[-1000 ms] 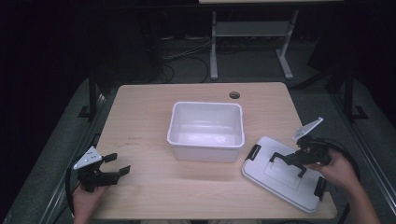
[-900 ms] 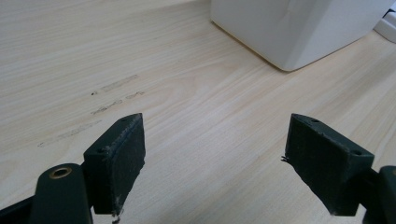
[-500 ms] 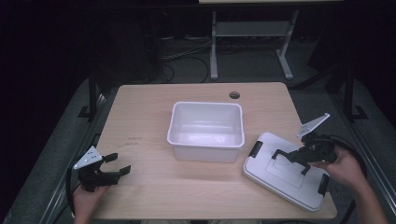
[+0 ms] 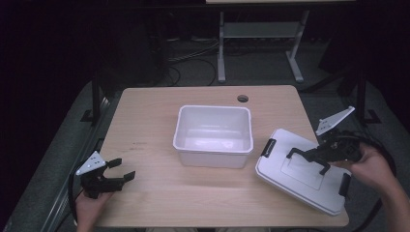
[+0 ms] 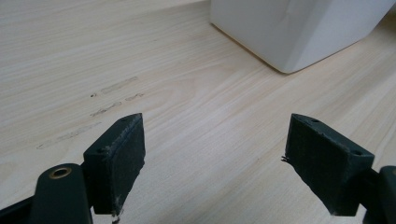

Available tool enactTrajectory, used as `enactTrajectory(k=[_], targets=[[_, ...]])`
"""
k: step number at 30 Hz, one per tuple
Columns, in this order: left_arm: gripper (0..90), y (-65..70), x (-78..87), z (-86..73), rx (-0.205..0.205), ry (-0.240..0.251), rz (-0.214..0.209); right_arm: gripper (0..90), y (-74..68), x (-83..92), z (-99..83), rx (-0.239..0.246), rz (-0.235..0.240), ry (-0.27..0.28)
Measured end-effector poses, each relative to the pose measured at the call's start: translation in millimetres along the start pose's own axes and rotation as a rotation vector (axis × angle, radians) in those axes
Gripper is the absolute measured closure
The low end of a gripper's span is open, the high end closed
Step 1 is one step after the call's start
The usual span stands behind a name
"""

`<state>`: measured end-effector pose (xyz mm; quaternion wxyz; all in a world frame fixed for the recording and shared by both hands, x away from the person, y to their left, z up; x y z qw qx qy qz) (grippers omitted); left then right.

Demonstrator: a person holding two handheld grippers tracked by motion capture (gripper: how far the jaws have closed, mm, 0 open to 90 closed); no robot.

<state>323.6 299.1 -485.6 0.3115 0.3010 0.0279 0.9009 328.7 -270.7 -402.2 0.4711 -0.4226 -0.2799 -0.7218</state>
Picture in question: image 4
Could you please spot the light desk with grey legs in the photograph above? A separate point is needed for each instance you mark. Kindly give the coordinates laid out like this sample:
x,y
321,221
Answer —
x,y
257,29

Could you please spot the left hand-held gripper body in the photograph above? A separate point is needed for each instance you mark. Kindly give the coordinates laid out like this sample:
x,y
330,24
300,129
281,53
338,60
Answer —
x,y
95,183

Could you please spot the black metal post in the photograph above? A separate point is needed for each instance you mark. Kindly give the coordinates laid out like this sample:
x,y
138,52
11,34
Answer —
x,y
95,96
361,93

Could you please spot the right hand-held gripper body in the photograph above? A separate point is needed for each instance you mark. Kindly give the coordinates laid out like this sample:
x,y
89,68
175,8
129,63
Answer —
x,y
341,146

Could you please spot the person's right hand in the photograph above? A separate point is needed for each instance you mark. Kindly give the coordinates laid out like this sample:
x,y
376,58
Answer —
x,y
367,167

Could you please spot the white plastic storage box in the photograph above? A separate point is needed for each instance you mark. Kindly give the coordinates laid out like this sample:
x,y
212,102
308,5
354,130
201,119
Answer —
x,y
212,138

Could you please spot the aluminium floor rail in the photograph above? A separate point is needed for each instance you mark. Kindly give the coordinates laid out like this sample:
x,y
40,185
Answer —
x,y
64,180
399,199

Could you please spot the person's left hand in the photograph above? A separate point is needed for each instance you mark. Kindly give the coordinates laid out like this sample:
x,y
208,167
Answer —
x,y
88,208

